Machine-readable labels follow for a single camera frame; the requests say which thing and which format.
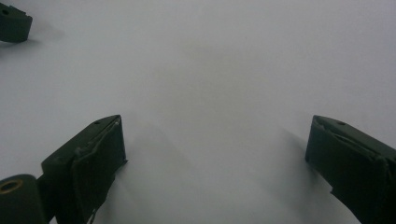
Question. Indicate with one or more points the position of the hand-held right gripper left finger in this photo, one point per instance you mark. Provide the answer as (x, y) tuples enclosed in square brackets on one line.
[(90, 161)]

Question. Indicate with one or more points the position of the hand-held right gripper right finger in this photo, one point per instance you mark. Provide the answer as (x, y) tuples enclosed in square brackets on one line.
[(355, 165)]

